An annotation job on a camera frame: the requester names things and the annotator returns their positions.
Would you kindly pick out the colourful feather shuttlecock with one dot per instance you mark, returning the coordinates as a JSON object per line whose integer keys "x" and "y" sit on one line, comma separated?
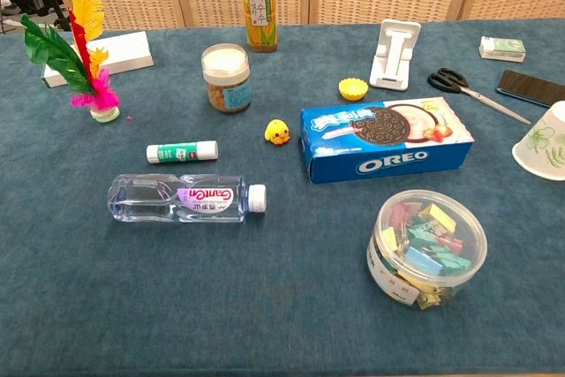
{"x": 103, "y": 99}

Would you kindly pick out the white folding phone stand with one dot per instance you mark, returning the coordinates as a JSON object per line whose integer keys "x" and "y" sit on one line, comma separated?
{"x": 393, "y": 72}

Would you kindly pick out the yellow chick toy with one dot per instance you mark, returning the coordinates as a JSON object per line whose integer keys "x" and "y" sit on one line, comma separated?
{"x": 277, "y": 132}

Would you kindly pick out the snack jar with white lid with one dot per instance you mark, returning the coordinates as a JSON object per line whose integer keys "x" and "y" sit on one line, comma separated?
{"x": 226, "y": 81}

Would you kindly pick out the green white glue stick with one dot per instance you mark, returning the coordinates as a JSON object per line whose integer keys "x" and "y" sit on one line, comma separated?
{"x": 181, "y": 152}

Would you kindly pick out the yellow silicone cupcake mould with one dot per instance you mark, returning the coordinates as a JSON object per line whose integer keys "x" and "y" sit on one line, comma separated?
{"x": 353, "y": 88}

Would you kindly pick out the blue Oreo biscuit box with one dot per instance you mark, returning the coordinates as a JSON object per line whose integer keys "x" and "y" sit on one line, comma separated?
{"x": 388, "y": 160}

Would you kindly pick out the clear plastic water bottle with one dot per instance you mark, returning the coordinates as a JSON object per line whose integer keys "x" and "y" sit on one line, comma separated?
{"x": 176, "y": 200}

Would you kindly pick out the blue table cover cloth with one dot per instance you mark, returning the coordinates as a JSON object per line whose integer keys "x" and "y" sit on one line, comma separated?
{"x": 265, "y": 306}

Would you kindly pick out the yellow corn tea bottle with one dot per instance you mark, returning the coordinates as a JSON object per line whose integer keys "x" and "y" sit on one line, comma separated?
{"x": 260, "y": 6}

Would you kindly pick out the clear tub of binder clips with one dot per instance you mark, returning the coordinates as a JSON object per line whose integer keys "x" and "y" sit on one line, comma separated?
{"x": 426, "y": 244}

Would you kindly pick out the white rectangular cardboard box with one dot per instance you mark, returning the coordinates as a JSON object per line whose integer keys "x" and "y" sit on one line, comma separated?
{"x": 128, "y": 55}

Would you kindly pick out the small green white box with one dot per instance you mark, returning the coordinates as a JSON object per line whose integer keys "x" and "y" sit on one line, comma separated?
{"x": 503, "y": 48}

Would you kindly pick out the black smartphone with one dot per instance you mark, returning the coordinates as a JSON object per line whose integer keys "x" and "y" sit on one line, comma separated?
{"x": 529, "y": 88}

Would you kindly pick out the white paper cup green print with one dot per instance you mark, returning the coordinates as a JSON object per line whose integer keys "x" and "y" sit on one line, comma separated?
{"x": 543, "y": 143}

